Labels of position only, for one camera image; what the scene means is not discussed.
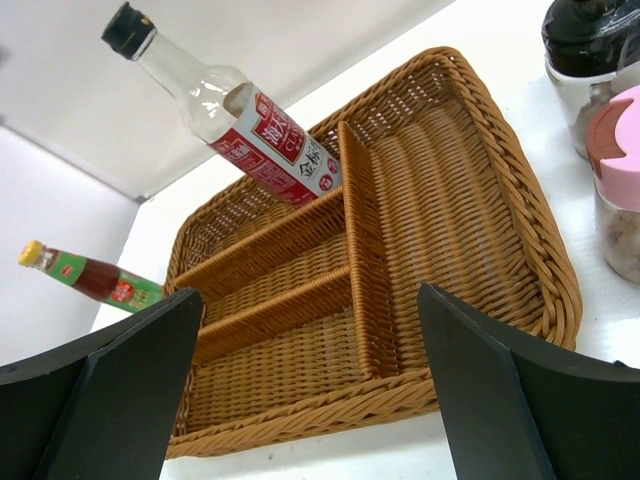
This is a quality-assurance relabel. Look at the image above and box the pink cap spice jar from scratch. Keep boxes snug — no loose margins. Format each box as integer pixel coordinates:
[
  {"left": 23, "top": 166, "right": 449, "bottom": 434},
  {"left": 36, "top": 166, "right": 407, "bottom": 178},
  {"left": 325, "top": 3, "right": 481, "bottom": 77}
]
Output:
[{"left": 586, "top": 86, "right": 639, "bottom": 284}]

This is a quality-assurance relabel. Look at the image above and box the brown wicker divided tray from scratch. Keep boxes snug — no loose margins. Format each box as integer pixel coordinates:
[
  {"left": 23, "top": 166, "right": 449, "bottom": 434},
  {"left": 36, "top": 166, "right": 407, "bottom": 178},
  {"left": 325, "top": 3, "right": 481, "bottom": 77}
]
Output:
[{"left": 165, "top": 46, "right": 583, "bottom": 459}]

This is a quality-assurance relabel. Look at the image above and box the yellow cap red sauce bottle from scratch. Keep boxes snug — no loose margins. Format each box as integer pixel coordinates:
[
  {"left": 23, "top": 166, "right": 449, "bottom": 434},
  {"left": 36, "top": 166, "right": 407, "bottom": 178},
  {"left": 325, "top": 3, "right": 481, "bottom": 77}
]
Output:
[{"left": 18, "top": 240, "right": 164, "bottom": 313}]

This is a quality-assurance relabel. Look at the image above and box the black cap pepper grinder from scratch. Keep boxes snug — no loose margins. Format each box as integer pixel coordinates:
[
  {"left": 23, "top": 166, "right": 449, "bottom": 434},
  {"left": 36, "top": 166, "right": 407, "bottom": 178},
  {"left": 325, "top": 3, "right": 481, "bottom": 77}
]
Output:
[{"left": 541, "top": 0, "right": 639, "bottom": 158}]

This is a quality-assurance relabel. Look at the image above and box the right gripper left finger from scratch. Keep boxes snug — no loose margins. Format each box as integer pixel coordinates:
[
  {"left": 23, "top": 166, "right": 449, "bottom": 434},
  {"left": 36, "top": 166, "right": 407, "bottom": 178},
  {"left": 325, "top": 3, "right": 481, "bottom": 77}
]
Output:
[{"left": 1, "top": 288, "right": 203, "bottom": 479}]

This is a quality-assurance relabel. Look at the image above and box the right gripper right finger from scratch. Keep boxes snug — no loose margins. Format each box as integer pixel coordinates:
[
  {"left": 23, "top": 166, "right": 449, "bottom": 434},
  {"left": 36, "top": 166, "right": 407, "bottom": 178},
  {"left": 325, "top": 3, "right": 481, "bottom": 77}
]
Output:
[{"left": 417, "top": 283, "right": 639, "bottom": 479}]

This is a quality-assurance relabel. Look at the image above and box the black cap clear sauce bottle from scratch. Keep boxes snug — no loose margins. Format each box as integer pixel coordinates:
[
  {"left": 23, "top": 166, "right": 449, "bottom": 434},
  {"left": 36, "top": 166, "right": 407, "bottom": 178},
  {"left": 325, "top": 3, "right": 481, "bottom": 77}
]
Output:
[{"left": 101, "top": 3, "right": 342, "bottom": 207}]

